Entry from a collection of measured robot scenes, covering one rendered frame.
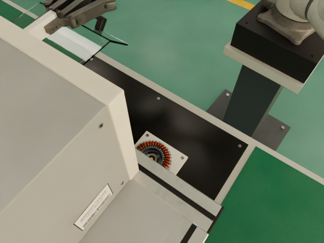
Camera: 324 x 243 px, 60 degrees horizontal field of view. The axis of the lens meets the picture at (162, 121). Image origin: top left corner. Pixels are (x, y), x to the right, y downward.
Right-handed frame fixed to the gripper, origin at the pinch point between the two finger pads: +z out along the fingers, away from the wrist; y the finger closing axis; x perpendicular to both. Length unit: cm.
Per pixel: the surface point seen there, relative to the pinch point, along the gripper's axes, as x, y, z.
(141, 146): -36.3, -16.1, -4.4
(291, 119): -118, -54, -104
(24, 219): 10.0, -28.6, 22.7
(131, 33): -118, 78, -106
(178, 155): -40.0, -25.4, -9.6
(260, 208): -43, -52, -11
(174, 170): -40.0, -27.1, -5.2
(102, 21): -12.5, 4.4, -17.7
